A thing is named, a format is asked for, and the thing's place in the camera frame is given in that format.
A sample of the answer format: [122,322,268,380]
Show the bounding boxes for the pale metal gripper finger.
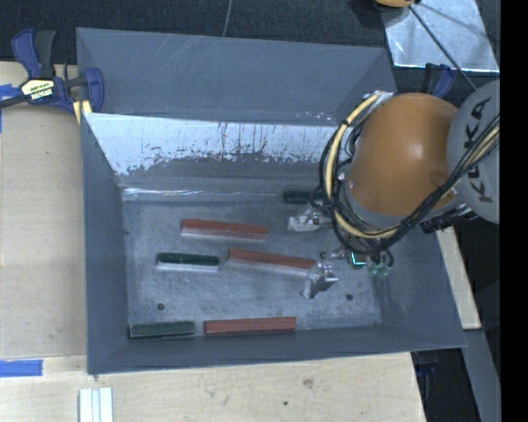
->
[300,262,341,301]
[287,208,334,233]

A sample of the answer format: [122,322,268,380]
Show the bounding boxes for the dark green flat block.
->
[128,320,197,339]
[282,190,314,205]
[155,251,222,274]

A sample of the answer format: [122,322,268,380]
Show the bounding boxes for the red-brown flat block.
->
[202,316,298,338]
[180,218,270,244]
[225,247,318,277]

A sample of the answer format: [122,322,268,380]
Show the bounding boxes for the grey metal bin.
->
[75,27,468,375]

